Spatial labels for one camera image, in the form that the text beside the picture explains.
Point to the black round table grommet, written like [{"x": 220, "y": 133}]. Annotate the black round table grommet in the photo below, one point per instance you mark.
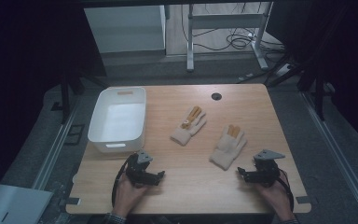
[{"x": 216, "y": 96}]

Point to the white power strip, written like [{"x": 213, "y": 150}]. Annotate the white power strip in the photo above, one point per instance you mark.
[{"x": 283, "y": 69}]

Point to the plain beige glove orange fingers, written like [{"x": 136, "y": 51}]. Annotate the plain beige glove orange fingers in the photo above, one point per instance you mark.
[{"x": 228, "y": 146}]

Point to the beige glove with animal face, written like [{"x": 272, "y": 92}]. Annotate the beige glove with animal face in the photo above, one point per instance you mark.
[{"x": 189, "y": 126}]

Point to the white flat box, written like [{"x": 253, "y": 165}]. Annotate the white flat box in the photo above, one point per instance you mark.
[{"x": 14, "y": 205}]

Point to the white cabinet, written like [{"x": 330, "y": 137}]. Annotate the white cabinet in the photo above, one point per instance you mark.
[{"x": 124, "y": 29}]

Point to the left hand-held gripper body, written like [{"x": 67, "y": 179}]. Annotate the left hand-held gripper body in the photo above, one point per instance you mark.
[{"x": 138, "y": 169}]

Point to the white plastic bin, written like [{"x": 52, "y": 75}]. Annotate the white plastic bin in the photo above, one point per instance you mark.
[{"x": 118, "y": 123}]

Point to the black metal stand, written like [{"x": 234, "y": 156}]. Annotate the black metal stand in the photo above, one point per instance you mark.
[
  {"x": 66, "y": 93},
  {"x": 318, "y": 93}
]

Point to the person's right hand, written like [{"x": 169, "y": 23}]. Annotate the person's right hand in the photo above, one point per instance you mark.
[{"x": 275, "y": 197}]

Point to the white metal desk frame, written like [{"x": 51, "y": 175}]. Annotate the white metal desk frame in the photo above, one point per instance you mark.
[{"x": 227, "y": 21}]

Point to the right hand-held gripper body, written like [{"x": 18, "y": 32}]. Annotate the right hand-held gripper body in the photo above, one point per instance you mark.
[{"x": 265, "y": 169}]

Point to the aluminium floor rail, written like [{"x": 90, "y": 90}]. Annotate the aluminium floor rail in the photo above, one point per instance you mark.
[
  {"x": 54, "y": 149},
  {"x": 338, "y": 149}
]

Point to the person's left hand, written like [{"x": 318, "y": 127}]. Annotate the person's left hand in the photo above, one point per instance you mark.
[{"x": 129, "y": 194}]

